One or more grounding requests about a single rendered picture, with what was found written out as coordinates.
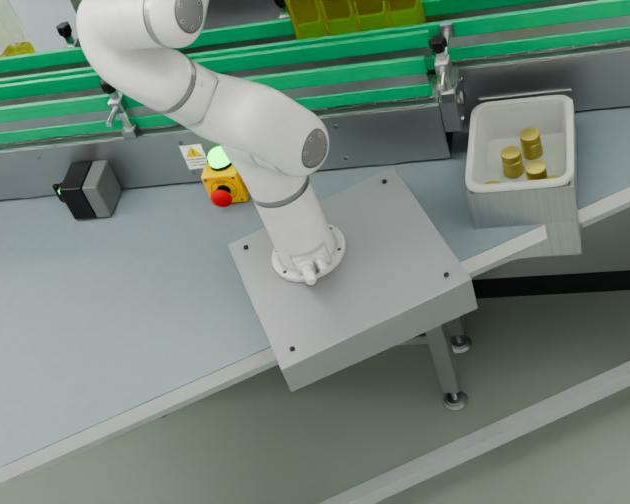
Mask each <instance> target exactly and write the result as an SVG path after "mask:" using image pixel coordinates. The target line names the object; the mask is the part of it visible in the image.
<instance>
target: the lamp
mask: <svg viewBox="0 0 630 504"><path fill-rule="evenodd" d="M208 161H209V165H210V167H211V169H212V170H214V171H223V170H226V169H227V168H229V167H230V166H231V165H232V163H231V162H230V161H229V159H228V158H227V156H226V155H225V153H224V152H223V150H222V148H221V146H218V147H215V148H213V149H212V150H211V151H210V152H209V154H208Z"/></svg>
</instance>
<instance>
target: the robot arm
mask: <svg viewBox="0 0 630 504"><path fill-rule="evenodd" d="M208 3H209V0H82V2H81V4H80V5H79V8H78V11H77V16H76V28H77V34H78V38H79V42H80V45H81V48H82V50H83V52H84V55H85V57H86V58H87V60H88V62H89V63H90V65H91V66H92V68H93V69H94V70H95V71H96V73H97V74H98V75H99V76H100V77H101V78H102V79H103V80H104V81H106V82H107V83H108V84H109V85H111V86H112V87H114V88H115V89H116V90H118V91H120V92H121V93H123V94H125V95H126V96H128V97H130V98H132V99H134V100H136V101H138V102H140V103H142V104H143V105H145V106H147V107H149V108H151V109H152V110H154V111H156V112H159V113H161V114H163V115H165V116H167V117H168V118H170V119H172V120H174V121H176V122H178V123H179V124H181V125H182V126H184V127H186V128H187V129H189V130H191V131H192V132H194V133H195V134H197V135H198V136H200V137H202V138H204V139H207V140H209V141H212V142H215V143H218V144H220V145H221V148H222V150H223V152H224V153H225V155H226V156H227V158H228V159H229V161H230V162H231V163H232V165H233V166H234V167H235V169H236V170H237V171H238V173H239V174H240V176H241V178H242V179H243V181H244V183H245V185H246V187H247V189H248V191H249V193H250V195H251V197H252V200H253V202H254V204H255V206H256V208H257V210H258V213H259V215H260V217H261V219H262V221H263V223H264V225H265V228H266V230H267V232H268V234H269V236H270V238H271V241H272V243H273V245H274V247H275V248H274V250H273V253H272V264H273V267H274V269H275V271H276V273H277V274H278V275H279V276H280V277H282V278H283V279H285V280H288V281H293V282H305V283H306V284H307V285H314V284H315V283H316V281H317V279H318V278H320V277H322V276H324V275H326V274H327V273H329V272H330V271H332V270H333V269H334V268H335V267H336V266H337V265H338V264H339V263H340V261H341V260H342V258H343V256H344V254H345V251H346V242H345V239H344V236H343V234H342V233H341V231H340V230H339V229H338V228H336V227H335V226H333V225H330V224H328V222H327V219H326V217H325V215H324V212H323V210H322V207H321V205H320V202H319V200H318V197H317V195H316V192H315V190H314V188H313V185H312V183H311V180H310V178H309V174H311V173H313V172H315V171H316V170H317V169H318V168H319V167H321V165H322V164H323V163H324V161H325V159H326V157H327V155H328V151H329V136H328V132H327V129H326V127H325V125H324V124H323V122H322V121H321V119H320V118H319V117H318V116H317V115H315V114H314V113H313V112H311V111H310V110H308V109H307V108H305V107H304V106H302V105H300V104H299V103H297V102H296V101H294V100H293V99H291V98H290V97H288V96H286V95H285V94H283V93H281V92H280V91H278V90H276V89H274V88H272V87H269V86H266V85H264V84H260V83H257V82H253V81H249V80H245V79H241V78H237V77H233V76H229V75H224V74H220V73H216V72H214V71H212V70H209V69H207V68H205V67H203V66H202V65H200V64H198V63H197V62H195V61H193V60H192V59H190V58H189V57H187V56H186V55H184V54H182V53H181V52H179V51H177V50H175V49H171V48H182V47H186V46H188V45H190V44H191V43H193V42H194V41H195V40H196V39H197V38H198V36H199V35H200V33H201V31H202V29H203V26H204V21H205V18H206V14H207V8H208Z"/></svg>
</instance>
